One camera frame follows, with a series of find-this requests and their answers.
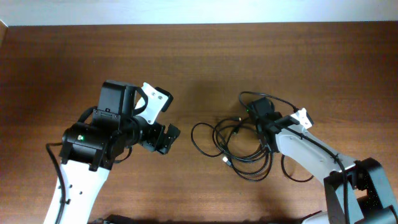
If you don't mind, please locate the black USB cable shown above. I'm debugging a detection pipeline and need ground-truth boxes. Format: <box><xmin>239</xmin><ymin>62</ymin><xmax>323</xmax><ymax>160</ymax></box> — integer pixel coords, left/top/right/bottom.
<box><xmin>190</xmin><ymin>116</ymin><xmax>315</xmax><ymax>183</ymax></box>

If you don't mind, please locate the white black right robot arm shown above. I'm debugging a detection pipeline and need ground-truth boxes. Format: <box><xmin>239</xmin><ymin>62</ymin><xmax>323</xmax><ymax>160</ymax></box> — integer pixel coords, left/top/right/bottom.
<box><xmin>247</xmin><ymin>98</ymin><xmax>397</xmax><ymax>224</ymax></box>

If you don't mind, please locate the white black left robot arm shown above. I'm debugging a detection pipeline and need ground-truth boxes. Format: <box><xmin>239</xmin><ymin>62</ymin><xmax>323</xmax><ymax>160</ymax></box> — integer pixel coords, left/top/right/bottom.
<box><xmin>44</xmin><ymin>80</ymin><xmax>180</xmax><ymax>223</ymax></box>

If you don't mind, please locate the black left camera cable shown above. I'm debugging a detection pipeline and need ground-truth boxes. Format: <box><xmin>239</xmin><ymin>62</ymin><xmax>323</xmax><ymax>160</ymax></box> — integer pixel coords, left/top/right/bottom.
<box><xmin>45</xmin><ymin>86</ymin><xmax>150</xmax><ymax>224</ymax></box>

